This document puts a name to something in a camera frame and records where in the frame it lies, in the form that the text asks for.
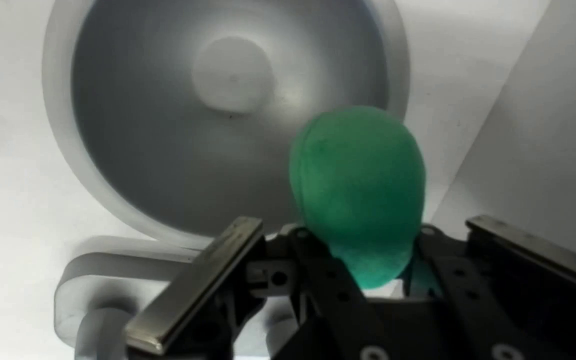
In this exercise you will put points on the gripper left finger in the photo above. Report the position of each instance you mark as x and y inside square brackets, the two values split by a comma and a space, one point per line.
[203, 290]

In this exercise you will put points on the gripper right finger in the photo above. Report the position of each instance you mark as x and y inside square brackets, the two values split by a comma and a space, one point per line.
[528, 300]

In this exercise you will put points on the green plushie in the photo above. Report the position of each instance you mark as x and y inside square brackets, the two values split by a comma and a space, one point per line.
[358, 190]

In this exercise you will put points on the grey tap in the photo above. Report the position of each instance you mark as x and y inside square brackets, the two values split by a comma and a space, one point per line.
[108, 272]

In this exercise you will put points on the white toy kitchen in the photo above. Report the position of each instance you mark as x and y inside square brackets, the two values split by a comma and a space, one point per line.
[13, 210]

